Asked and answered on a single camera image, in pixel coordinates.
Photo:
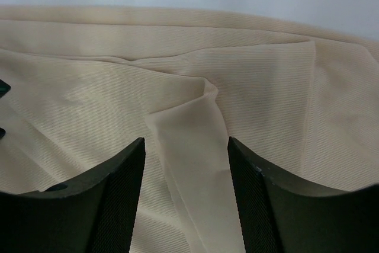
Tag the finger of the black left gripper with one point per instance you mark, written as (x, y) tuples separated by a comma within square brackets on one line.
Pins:
[(2, 133), (4, 88)]

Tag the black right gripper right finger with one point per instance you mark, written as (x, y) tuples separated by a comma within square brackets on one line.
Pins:
[(282, 212)]

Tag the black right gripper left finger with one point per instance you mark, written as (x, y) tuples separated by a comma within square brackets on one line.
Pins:
[(92, 212)]

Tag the beige trousers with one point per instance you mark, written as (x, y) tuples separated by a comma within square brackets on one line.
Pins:
[(86, 81)]

